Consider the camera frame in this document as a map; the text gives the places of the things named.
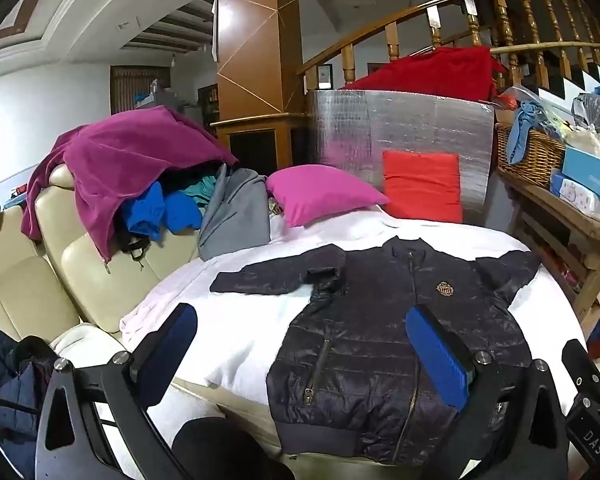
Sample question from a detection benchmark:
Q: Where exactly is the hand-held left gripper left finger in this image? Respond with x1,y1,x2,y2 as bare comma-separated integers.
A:
35,302,201,480

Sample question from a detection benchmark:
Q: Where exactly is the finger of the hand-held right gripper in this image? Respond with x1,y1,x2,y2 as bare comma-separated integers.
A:
561,339,600,411

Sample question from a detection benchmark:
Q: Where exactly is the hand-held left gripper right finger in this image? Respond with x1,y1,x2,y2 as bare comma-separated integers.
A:
405,304,571,480

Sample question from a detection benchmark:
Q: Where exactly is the dark navy puffer jacket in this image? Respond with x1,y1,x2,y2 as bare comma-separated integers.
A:
210,236,541,461

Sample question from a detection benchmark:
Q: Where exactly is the white pink blanket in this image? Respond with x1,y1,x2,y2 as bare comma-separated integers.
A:
50,205,588,441

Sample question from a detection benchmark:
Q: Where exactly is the person's black trouser leg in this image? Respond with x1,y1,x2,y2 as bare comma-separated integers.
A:
171,415,296,480

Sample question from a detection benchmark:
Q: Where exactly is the bright blue garment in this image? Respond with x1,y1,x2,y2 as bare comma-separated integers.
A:
120,180,203,241

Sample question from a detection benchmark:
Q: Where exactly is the grey garment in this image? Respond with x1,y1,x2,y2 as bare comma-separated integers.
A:
197,162,272,262

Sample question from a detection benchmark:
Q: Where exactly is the teal garment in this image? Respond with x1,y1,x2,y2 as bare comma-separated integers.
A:
180,175,221,206

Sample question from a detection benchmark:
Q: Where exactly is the wooden side table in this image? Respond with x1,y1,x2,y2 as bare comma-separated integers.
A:
497,165,600,326

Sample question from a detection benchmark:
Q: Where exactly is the cream leather sofa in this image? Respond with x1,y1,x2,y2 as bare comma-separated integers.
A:
0,165,281,461

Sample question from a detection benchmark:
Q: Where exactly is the white patterned tissue pack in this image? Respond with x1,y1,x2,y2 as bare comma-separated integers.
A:
550,170,600,221

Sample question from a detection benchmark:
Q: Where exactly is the red pillow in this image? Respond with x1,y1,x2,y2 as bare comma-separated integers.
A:
381,150,465,224

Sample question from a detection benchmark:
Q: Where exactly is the magenta velvet garment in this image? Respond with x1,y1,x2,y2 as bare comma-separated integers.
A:
21,105,238,263

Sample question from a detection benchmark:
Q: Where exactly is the light blue cardboard box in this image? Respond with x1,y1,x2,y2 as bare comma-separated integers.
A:
562,146,600,203

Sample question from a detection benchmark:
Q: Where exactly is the magenta pillow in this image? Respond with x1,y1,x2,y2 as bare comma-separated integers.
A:
265,164,391,228

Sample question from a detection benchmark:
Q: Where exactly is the wicker basket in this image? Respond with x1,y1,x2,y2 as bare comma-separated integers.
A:
495,122,568,188

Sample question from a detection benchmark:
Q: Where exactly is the cream fabric bag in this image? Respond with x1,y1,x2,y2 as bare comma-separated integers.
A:
565,125,600,166

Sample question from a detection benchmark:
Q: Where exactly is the grey cabinet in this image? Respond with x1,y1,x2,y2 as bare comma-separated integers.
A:
150,87,201,121

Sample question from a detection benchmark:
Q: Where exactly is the silver foil insulation panel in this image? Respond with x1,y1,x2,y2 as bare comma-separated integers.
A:
306,89,496,226

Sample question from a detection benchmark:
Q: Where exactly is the blue cloth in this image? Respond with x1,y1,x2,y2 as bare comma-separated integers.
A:
507,101,561,163

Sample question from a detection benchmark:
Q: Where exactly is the black white patterned bag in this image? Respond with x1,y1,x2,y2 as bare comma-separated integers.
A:
572,92,600,133

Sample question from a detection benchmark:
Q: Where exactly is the red cloth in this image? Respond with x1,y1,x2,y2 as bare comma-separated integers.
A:
342,46,508,103

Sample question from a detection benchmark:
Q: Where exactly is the wooden column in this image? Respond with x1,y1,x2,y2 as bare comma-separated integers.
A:
210,0,311,171

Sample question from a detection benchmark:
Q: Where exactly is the wooden stair railing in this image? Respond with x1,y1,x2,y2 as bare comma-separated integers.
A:
297,0,600,93

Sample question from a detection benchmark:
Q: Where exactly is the black strap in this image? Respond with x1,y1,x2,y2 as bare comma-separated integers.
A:
115,230,151,273

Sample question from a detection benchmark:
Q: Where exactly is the black cable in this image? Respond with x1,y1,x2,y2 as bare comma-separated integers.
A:
0,397,40,417

